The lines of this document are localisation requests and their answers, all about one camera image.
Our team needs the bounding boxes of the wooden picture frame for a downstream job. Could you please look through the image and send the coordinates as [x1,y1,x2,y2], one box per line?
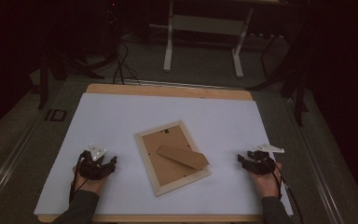
[133,119,213,198]

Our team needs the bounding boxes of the person's left hand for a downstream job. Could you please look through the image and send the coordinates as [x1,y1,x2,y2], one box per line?
[72,166,108,196]

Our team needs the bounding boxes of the person's right hand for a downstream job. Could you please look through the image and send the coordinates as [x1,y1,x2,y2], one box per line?
[249,161,283,200]

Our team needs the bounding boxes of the black floor socket plate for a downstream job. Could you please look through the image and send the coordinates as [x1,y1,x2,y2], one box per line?
[45,108,68,122]

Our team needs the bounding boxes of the white metal desk frame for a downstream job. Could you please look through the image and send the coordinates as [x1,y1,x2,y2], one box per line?
[162,0,255,79]

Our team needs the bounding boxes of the black metal stand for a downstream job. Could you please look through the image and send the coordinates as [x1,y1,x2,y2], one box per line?
[36,46,106,110]
[246,18,310,127]

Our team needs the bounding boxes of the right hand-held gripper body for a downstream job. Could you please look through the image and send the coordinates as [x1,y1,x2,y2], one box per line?
[247,143,285,176]

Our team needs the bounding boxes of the dark equipment rack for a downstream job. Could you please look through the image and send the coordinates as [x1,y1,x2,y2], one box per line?
[102,0,123,62]

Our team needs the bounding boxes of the black floor cables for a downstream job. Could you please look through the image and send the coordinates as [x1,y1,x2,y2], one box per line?
[111,40,143,87]

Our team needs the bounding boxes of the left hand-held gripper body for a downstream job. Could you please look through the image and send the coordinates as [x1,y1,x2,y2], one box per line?
[77,143,114,181]

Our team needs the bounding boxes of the metal floor rail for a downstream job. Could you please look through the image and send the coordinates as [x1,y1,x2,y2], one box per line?
[0,105,49,213]
[283,96,346,224]

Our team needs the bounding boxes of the white table mat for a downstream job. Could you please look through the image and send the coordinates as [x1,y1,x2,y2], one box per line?
[33,92,294,217]

